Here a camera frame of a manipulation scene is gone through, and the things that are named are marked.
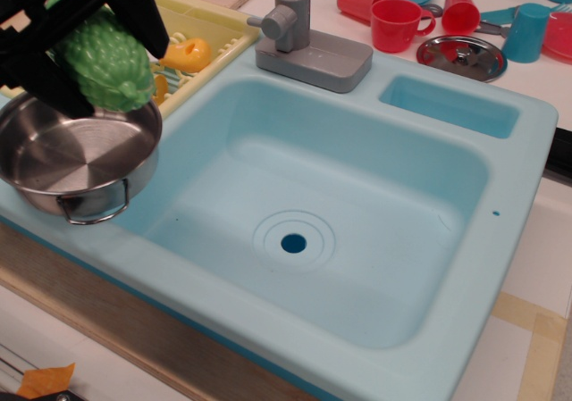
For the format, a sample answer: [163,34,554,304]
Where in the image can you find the teal tumbler cup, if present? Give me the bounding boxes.
[502,3,551,63]

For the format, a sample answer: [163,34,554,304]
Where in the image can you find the red cup with handle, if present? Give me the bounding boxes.
[370,0,436,54]

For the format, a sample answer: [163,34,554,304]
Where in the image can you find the stainless steel pot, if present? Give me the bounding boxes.
[1,93,163,225]

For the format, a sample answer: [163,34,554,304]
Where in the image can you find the yellow toy slice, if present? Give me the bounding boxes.
[152,74,169,105]

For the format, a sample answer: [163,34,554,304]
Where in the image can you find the yellow dish rack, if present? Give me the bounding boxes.
[148,0,258,117]

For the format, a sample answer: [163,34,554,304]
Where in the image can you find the steel pot lid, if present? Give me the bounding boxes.
[416,36,508,82]

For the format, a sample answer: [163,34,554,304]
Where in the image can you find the orange tape piece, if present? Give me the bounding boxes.
[16,363,75,399]

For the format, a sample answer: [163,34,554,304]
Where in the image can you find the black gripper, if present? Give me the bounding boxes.
[1,0,170,119]

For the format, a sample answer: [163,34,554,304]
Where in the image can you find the light blue toy sink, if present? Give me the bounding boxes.
[1,52,558,400]

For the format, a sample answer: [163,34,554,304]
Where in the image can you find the yellow toy pepper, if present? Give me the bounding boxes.
[159,38,212,73]

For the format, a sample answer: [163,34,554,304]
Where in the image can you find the red tumbler cup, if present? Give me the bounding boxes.
[442,0,481,35]

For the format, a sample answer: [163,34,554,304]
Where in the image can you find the grey toy faucet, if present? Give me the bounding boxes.
[248,0,373,93]

